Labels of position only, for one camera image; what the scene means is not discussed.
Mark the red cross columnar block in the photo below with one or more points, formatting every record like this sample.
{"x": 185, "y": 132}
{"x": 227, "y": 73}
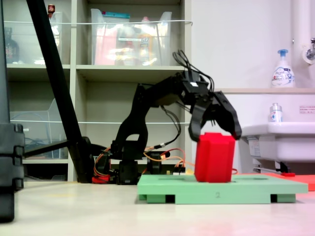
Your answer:
{"x": 214, "y": 159}

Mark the small clear sanitizer bottle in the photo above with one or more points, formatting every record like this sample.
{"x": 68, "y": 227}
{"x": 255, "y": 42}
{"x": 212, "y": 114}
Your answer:
{"x": 275, "y": 115}

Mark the small circuit board green terminal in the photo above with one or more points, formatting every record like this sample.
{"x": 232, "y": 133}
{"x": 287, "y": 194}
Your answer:
{"x": 179, "y": 172}

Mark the white sink basin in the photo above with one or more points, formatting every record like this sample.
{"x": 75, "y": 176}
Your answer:
{"x": 283, "y": 145}

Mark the white foam soap dispenser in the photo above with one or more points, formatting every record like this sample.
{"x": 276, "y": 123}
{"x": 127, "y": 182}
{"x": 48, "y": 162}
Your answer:
{"x": 283, "y": 76}

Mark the green shape sorter board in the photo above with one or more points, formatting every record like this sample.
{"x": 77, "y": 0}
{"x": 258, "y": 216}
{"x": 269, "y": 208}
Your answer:
{"x": 172, "y": 189}

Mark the white red notice label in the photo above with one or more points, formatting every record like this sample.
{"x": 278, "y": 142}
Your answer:
{"x": 307, "y": 109}

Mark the clear plastic storage bin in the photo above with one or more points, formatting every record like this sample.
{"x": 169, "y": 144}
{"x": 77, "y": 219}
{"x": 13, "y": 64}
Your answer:
{"x": 27, "y": 44}
{"x": 110, "y": 49}

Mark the metal faucet tap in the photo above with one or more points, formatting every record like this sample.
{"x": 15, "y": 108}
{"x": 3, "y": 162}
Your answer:
{"x": 310, "y": 52}

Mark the teal flat box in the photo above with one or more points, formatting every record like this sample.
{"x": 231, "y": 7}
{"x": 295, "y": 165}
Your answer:
{"x": 115, "y": 15}

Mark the beige shelf unit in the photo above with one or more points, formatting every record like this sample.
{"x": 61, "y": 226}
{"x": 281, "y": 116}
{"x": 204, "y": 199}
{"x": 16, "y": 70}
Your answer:
{"x": 73, "y": 49}

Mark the black tripod leg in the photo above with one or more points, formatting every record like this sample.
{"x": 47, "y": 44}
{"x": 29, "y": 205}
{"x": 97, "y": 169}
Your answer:
{"x": 3, "y": 73}
{"x": 55, "y": 73}

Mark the thin black tripod brace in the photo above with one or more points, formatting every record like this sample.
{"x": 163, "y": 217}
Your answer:
{"x": 44, "y": 148}

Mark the clear plastic file holder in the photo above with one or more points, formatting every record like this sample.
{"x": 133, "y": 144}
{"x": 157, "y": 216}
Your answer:
{"x": 37, "y": 127}

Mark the brown bottle red cap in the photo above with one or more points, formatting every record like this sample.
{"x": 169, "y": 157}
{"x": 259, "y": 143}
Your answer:
{"x": 51, "y": 9}

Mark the dark glass bottle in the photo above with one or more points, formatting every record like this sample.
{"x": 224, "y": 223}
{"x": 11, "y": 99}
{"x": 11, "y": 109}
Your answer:
{"x": 12, "y": 49}

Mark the notched black stack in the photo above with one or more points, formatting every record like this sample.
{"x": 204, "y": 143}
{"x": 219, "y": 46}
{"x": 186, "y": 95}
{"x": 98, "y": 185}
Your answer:
{"x": 9, "y": 172}

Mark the beige wall ledge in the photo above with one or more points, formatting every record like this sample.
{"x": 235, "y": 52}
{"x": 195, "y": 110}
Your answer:
{"x": 258, "y": 90}

